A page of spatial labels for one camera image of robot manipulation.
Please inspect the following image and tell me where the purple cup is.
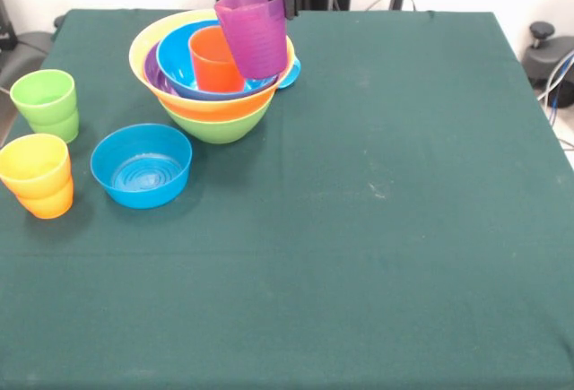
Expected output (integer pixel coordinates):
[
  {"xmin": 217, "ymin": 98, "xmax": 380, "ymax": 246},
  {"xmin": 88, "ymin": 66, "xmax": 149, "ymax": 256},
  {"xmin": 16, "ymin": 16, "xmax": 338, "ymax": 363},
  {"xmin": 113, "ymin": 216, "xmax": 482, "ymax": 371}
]
[{"xmin": 213, "ymin": 0, "xmax": 289, "ymax": 81}]

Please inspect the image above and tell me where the red-orange cup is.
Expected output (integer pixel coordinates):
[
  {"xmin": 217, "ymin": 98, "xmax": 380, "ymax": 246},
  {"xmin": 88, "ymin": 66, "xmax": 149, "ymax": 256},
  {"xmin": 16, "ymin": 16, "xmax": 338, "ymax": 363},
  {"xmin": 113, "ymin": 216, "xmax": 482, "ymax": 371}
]
[{"xmin": 187, "ymin": 25, "xmax": 247, "ymax": 93}]

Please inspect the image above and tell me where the large blue bowl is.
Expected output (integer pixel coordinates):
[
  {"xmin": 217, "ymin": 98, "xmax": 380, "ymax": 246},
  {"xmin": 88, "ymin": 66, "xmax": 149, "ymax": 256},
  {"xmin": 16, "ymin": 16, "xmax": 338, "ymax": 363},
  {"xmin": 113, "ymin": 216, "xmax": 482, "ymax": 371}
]
[{"xmin": 155, "ymin": 20, "xmax": 280, "ymax": 99}]

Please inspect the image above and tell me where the yellow bowl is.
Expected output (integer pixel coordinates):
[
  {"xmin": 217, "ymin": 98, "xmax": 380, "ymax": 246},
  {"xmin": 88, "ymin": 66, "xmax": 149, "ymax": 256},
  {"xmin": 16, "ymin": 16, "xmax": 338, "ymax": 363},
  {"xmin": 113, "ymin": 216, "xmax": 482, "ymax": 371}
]
[{"xmin": 128, "ymin": 8, "xmax": 297, "ymax": 123}]

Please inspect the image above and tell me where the purple bowl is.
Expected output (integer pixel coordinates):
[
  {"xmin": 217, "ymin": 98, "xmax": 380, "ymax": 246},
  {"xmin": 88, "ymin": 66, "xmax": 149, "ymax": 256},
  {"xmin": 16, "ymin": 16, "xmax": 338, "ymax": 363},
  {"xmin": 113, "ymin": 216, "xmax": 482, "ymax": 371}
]
[{"xmin": 143, "ymin": 41, "xmax": 277, "ymax": 103}]

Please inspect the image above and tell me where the blue cup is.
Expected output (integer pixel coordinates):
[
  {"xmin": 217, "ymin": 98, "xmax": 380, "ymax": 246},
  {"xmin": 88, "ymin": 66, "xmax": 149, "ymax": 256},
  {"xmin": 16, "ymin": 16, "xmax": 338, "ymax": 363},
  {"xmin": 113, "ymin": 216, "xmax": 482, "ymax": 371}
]
[{"xmin": 275, "ymin": 56, "xmax": 302, "ymax": 91}]

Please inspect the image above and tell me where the green bowl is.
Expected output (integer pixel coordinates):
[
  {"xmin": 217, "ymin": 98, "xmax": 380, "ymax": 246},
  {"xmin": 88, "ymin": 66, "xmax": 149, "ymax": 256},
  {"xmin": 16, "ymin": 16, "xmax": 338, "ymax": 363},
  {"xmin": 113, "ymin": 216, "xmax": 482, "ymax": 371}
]
[{"xmin": 163, "ymin": 93, "xmax": 274, "ymax": 145}]

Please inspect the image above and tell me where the small blue bowl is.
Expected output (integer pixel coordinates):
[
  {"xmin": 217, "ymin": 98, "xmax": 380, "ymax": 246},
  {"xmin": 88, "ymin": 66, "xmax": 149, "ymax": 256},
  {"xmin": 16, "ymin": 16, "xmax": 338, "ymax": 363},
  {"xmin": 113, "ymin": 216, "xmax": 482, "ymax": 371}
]
[{"xmin": 90, "ymin": 123, "xmax": 194, "ymax": 210}]

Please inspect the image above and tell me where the green cup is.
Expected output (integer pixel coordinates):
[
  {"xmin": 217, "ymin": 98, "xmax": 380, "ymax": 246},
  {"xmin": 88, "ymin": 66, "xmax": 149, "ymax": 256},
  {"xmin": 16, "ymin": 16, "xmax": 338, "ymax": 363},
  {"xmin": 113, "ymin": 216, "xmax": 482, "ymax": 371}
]
[
  {"xmin": 9, "ymin": 69, "xmax": 78, "ymax": 129},
  {"xmin": 30, "ymin": 109, "xmax": 81, "ymax": 144}
]

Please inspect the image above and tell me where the black stand with knob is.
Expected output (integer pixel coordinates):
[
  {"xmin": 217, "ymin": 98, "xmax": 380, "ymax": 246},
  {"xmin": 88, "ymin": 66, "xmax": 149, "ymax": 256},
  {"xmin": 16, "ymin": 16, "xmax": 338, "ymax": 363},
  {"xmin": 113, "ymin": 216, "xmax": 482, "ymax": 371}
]
[{"xmin": 522, "ymin": 21, "xmax": 574, "ymax": 108}]

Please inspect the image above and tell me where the dark equipment box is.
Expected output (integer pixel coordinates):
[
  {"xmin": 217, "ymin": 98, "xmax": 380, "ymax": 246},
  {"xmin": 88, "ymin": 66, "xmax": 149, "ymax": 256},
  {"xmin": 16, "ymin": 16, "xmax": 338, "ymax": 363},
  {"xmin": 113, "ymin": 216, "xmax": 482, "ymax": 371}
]
[{"xmin": 0, "ymin": 0, "xmax": 19, "ymax": 53}]

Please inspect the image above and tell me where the dark green table cloth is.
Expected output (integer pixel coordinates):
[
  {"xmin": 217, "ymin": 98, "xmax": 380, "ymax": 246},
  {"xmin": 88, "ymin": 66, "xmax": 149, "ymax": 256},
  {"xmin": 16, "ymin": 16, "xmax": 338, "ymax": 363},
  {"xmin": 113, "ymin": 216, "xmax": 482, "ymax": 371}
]
[{"xmin": 0, "ymin": 7, "xmax": 574, "ymax": 390}]

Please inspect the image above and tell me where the yellow cup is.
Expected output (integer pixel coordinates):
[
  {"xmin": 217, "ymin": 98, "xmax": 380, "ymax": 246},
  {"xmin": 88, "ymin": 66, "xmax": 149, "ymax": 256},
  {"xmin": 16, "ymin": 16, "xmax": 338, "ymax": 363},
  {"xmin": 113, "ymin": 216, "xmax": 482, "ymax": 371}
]
[{"xmin": 0, "ymin": 133, "xmax": 73, "ymax": 201}]

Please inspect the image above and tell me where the orange cup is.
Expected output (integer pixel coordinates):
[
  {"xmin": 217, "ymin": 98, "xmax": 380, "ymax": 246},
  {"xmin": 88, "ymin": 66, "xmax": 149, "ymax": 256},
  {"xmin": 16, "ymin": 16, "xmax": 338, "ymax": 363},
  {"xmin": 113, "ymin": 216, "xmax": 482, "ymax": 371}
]
[{"xmin": 16, "ymin": 178, "xmax": 74, "ymax": 221}]

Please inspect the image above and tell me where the blue cable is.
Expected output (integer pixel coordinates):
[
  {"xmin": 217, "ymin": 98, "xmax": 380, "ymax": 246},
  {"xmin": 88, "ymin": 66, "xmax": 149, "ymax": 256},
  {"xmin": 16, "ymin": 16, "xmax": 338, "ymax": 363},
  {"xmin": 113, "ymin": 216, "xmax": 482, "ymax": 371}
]
[{"xmin": 536, "ymin": 47, "xmax": 574, "ymax": 111}]

